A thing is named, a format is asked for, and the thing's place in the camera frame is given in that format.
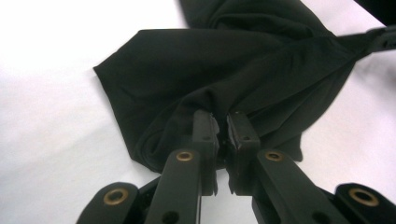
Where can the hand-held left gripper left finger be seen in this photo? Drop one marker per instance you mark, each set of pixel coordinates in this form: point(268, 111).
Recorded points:
point(207, 140)

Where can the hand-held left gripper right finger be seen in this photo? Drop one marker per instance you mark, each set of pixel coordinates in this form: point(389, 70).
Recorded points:
point(243, 149)

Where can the black shorts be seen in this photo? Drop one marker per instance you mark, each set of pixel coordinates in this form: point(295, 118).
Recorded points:
point(202, 68)

